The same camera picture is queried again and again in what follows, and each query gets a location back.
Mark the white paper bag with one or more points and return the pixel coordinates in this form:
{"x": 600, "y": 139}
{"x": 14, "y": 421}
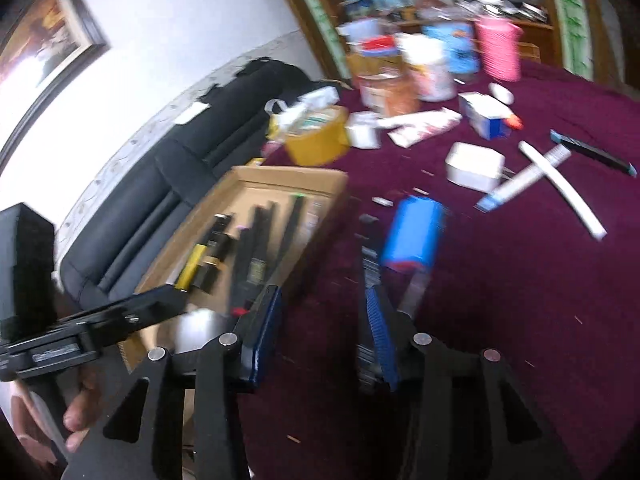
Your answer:
{"x": 300, "y": 107}

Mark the small white box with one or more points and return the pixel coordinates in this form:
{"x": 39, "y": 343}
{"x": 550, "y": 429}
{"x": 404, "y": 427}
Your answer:
{"x": 362, "y": 131}

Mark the purple velvet tablecloth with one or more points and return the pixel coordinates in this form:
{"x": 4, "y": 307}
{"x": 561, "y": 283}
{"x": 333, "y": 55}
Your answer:
{"x": 500, "y": 310}

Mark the black leather sofa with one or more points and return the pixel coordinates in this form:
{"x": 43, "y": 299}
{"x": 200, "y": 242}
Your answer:
{"x": 190, "y": 170}

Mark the red lid jar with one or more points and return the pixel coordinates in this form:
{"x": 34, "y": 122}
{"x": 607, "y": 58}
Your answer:
{"x": 379, "y": 52}

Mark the pink knitted cup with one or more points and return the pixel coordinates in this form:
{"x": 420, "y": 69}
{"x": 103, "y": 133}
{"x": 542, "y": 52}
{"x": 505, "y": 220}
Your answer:
{"x": 497, "y": 50}

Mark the white plastic container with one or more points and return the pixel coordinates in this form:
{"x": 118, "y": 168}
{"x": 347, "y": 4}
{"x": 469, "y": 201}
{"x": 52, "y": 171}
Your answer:
{"x": 364, "y": 30}

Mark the black lipstick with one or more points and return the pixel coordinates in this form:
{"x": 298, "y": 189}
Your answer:
{"x": 215, "y": 255}

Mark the black marker red cap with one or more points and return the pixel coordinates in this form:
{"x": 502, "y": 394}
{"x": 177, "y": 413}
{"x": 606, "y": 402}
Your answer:
{"x": 259, "y": 260}

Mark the white blue tube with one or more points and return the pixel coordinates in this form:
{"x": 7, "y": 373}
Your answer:
{"x": 520, "y": 180}

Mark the white round cap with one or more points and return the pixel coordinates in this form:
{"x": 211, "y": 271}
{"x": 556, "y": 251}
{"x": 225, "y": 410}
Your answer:
{"x": 501, "y": 93}

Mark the blue and white box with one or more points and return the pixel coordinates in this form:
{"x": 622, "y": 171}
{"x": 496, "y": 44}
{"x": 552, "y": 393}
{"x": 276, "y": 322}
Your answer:
{"x": 482, "y": 115}

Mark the framed wall picture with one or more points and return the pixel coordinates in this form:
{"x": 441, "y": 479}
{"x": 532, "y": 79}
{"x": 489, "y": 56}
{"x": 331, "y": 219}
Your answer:
{"x": 45, "y": 40}

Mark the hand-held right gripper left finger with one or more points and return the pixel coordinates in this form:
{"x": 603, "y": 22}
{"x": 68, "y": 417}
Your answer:
{"x": 267, "y": 330}

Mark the white patterned tube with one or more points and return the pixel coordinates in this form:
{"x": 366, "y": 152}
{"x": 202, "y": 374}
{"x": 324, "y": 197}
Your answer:
{"x": 425, "y": 127}

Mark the black marker green cap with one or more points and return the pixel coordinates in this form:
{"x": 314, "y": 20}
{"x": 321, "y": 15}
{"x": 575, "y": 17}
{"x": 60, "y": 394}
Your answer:
{"x": 287, "y": 240}

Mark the yellow pen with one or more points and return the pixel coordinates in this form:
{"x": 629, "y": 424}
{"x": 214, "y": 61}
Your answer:
{"x": 192, "y": 265}

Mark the black pen teal end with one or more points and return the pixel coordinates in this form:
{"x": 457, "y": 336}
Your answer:
{"x": 595, "y": 152}

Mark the wooden display cabinet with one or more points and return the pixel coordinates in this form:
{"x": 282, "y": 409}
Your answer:
{"x": 320, "y": 25}

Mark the thick white marker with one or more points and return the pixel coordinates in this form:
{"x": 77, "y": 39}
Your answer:
{"x": 565, "y": 190}

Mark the clear jar orange label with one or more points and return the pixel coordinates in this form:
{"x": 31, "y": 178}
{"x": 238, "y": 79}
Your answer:
{"x": 387, "y": 95}

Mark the yellow packing tape roll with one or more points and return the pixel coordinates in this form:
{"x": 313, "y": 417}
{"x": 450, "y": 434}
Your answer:
{"x": 317, "y": 142}

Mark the cardboard box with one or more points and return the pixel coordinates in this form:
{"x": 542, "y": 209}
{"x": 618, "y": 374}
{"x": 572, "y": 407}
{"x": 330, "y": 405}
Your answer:
{"x": 280, "y": 180}

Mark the tall jar blue label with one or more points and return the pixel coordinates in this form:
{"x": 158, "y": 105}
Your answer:
{"x": 450, "y": 35}

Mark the white jar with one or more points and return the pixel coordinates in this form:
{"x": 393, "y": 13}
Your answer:
{"x": 430, "y": 67}

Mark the white plug adapter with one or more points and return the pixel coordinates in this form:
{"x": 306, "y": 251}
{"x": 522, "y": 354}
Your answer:
{"x": 472, "y": 165}

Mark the white paper sheet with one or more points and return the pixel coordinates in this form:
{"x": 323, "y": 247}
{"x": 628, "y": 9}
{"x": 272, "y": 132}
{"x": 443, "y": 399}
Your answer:
{"x": 192, "y": 113}

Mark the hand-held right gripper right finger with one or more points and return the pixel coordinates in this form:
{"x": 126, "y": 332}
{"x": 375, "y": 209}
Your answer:
{"x": 381, "y": 345}

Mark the person's left hand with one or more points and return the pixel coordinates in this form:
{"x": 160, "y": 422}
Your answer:
{"x": 82, "y": 410}

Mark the grey pen black grip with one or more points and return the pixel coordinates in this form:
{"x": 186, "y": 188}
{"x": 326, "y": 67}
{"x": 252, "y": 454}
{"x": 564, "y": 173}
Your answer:
{"x": 415, "y": 295}

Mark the small orange object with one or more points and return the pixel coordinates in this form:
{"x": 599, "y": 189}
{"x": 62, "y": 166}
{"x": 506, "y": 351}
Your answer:
{"x": 513, "y": 121}

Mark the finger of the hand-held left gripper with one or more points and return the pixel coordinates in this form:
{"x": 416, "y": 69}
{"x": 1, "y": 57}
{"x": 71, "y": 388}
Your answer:
{"x": 160, "y": 305}

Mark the black marker pink cap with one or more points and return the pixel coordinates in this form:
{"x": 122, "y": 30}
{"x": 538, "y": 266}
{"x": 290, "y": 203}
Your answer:
{"x": 241, "y": 270}

